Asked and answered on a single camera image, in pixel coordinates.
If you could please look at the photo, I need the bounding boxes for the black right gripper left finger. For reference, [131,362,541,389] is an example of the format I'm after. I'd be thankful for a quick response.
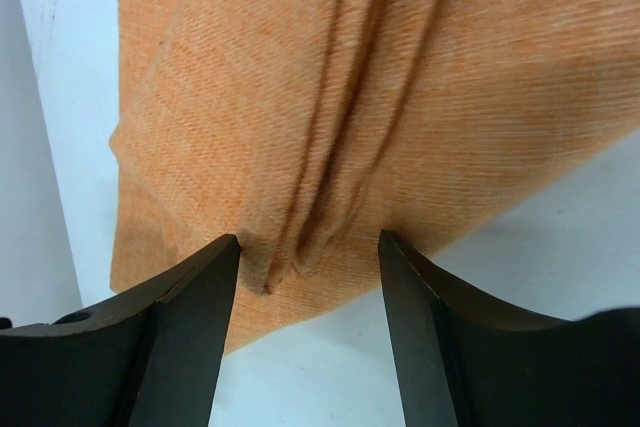
[1,234,241,426]

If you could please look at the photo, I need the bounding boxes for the orange cloth placemat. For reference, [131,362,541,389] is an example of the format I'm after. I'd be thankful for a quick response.
[110,0,639,351]

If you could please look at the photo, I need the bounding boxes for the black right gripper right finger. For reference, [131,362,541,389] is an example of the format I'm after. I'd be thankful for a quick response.
[378,231,639,426]

